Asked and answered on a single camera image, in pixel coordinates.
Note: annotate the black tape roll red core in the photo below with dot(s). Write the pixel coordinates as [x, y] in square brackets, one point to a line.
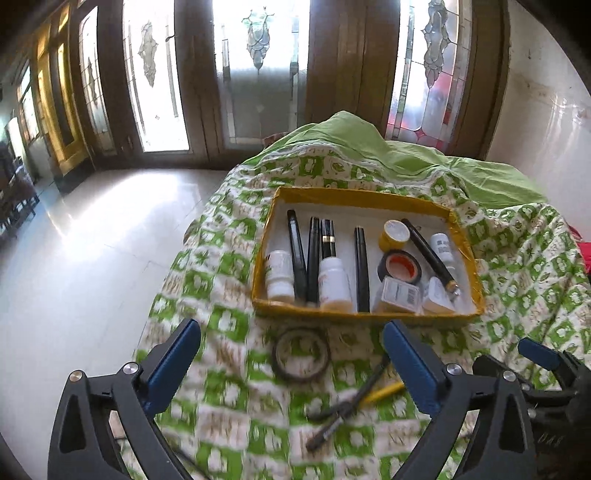
[385, 272]

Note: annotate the long thick black pen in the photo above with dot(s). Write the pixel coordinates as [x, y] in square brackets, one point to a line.
[427, 251]

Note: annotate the black marker white script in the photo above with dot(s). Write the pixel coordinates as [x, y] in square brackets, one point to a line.
[298, 258]
[361, 272]

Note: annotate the narrow wooden glass door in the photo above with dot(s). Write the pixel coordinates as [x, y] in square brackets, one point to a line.
[94, 78]

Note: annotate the white bottle grey label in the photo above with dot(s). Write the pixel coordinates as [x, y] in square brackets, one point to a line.
[441, 247]

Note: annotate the yellow framed glass door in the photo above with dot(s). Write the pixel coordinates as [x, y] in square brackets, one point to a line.
[69, 152]

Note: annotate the small grey carton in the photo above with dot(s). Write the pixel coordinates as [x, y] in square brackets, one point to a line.
[397, 295]

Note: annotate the wooden door clear glass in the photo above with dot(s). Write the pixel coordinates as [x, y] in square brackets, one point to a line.
[157, 92]

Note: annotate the yellow cardboard box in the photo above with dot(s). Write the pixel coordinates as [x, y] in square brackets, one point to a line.
[351, 207]

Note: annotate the small white green-label bottle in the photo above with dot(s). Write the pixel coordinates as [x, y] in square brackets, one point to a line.
[280, 277]

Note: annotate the slim black marker pen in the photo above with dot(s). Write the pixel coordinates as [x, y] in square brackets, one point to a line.
[314, 258]

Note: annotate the dark wooden furniture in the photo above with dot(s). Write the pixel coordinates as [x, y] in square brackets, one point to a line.
[14, 198]

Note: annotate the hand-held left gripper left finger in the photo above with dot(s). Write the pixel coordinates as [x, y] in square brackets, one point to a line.
[173, 364]

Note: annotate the grey tape roll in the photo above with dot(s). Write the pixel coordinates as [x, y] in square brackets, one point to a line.
[300, 377]

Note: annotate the green white printed blanket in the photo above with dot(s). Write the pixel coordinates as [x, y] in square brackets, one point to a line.
[221, 277]

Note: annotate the wooden door frosted glass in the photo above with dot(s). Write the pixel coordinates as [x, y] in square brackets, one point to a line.
[263, 83]

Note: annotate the black lipstick tube gold band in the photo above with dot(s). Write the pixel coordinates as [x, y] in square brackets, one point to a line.
[328, 230]

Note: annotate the red cloth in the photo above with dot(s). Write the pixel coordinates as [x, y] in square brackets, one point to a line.
[584, 254]

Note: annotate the large white plastic bottle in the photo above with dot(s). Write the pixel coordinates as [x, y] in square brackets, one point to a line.
[334, 286]

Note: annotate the white plug charger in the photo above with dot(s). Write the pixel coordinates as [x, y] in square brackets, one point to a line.
[436, 300]

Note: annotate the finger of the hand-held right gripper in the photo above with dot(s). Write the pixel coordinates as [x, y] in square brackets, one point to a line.
[487, 364]
[540, 355]

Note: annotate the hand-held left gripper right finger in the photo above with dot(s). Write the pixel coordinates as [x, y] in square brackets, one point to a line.
[413, 364]

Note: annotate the wooden door stained glass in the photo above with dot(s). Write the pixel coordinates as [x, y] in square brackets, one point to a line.
[429, 69]

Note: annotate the yellow tape roll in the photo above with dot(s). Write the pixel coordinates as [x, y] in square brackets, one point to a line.
[390, 242]

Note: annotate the plain green sheet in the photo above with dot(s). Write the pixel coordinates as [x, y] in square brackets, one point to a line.
[351, 138]

